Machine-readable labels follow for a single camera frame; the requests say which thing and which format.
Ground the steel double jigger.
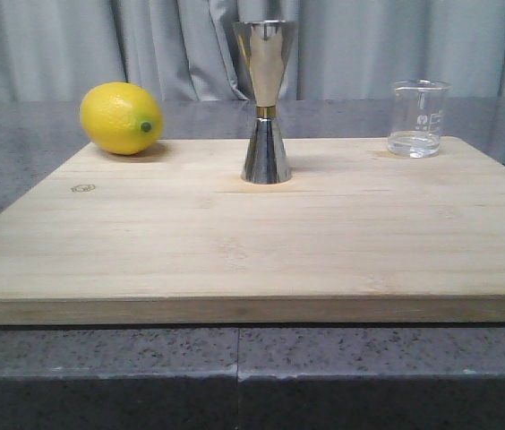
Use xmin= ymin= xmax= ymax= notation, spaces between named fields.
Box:
xmin=233 ymin=20 xmax=296 ymax=185

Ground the glass beaker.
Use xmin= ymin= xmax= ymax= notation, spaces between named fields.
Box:
xmin=388 ymin=80 xmax=450 ymax=159

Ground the wooden cutting board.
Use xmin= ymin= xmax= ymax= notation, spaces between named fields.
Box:
xmin=0 ymin=137 xmax=505 ymax=324

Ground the yellow lemon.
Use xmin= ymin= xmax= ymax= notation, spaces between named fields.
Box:
xmin=80 ymin=82 xmax=164 ymax=155

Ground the grey curtain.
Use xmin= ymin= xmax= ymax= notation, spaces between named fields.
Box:
xmin=0 ymin=1 xmax=505 ymax=101

